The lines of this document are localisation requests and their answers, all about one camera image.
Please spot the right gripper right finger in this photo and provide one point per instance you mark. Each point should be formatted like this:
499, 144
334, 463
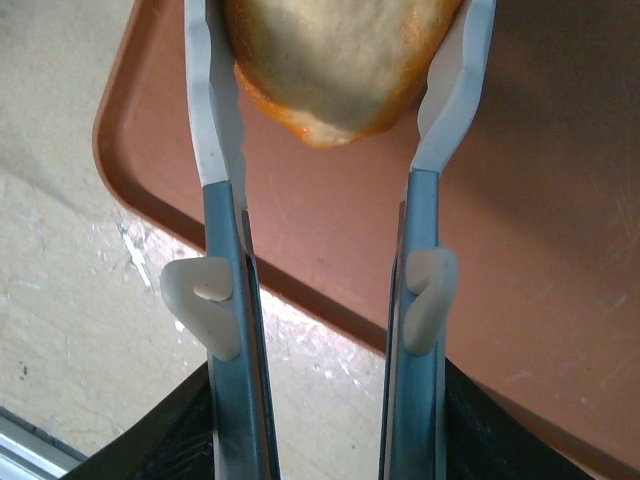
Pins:
490, 440

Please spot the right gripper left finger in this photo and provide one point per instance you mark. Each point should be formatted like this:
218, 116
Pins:
165, 440

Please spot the metal tongs white tips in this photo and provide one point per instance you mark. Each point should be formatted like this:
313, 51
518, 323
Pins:
222, 240

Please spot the golden oval bread roll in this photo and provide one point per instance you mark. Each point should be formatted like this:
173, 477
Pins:
340, 60

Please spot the brown plastic tray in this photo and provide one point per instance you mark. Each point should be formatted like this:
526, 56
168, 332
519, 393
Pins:
525, 250

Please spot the aluminium table rail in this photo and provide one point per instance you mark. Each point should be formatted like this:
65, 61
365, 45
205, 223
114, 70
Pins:
25, 455

